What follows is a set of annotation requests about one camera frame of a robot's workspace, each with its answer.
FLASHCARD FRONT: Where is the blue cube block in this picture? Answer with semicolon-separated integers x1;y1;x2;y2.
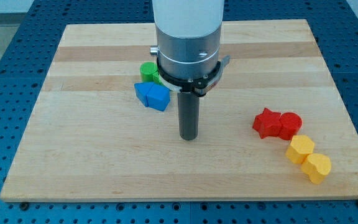
146;84;170;111

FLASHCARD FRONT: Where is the green cylinder block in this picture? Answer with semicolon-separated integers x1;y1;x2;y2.
140;62;158;82

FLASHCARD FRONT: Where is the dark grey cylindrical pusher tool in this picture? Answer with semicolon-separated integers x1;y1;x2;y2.
177;93;200;141

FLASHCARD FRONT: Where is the light wooden board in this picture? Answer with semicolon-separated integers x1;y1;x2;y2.
0;19;358;202

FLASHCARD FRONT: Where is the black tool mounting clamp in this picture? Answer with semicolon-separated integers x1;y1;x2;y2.
157;55;231;97

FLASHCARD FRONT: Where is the blue triangular block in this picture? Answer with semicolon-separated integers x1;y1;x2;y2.
134;82;154;107

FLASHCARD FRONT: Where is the yellow hexagon block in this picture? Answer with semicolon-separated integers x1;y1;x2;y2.
285;135;315;164

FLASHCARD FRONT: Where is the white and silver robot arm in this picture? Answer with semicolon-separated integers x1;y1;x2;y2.
152;0;224;80

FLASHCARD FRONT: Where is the red star block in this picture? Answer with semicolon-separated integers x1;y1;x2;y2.
252;108;282;139

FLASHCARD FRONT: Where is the yellow heart block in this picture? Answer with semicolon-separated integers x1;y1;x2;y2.
301;153;332;184

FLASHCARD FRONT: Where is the red cylinder block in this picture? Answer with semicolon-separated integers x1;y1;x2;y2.
278;112;303;140

